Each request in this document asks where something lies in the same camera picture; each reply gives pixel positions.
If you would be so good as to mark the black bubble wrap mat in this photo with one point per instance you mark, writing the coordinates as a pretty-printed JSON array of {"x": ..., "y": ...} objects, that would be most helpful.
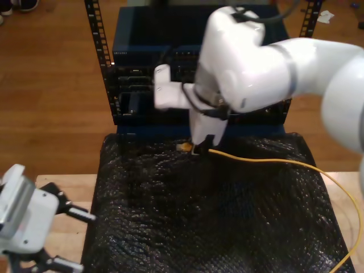
[{"x": 199, "y": 227}]

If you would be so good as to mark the white crumpled paper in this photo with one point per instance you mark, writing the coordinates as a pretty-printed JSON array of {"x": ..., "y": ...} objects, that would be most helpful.
[{"x": 325, "y": 17}]

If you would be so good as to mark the small dark object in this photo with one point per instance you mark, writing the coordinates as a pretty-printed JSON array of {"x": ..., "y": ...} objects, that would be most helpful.
[{"x": 361, "y": 25}]

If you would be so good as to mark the small blue object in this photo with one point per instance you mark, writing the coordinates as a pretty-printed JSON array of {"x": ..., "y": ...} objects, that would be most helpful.
[{"x": 354, "y": 4}]

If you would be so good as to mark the person's white shoe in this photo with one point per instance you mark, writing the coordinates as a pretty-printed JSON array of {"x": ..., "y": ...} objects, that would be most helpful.
[
  {"x": 6, "y": 11},
  {"x": 1, "y": 20}
]

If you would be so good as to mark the person's dark shoe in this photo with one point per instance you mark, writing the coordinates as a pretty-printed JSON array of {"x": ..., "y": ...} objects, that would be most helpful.
[{"x": 28, "y": 5}]

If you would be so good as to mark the blue rack base plate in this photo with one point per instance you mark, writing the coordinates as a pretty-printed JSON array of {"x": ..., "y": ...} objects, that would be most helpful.
[{"x": 159, "y": 130}]

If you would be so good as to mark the blue network switch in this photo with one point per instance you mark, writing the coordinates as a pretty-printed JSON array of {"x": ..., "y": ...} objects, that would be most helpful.
[{"x": 148, "y": 28}]

